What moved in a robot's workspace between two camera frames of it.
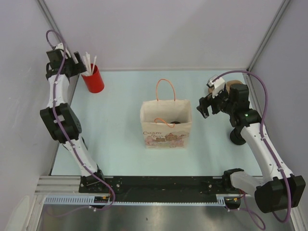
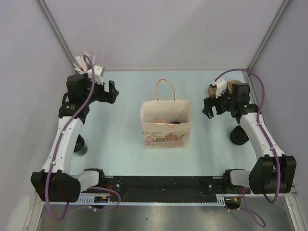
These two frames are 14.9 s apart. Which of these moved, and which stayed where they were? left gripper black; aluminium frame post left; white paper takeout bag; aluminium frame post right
Moved: left gripper black
Stayed: aluminium frame post right; white paper takeout bag; aluminium frame post left
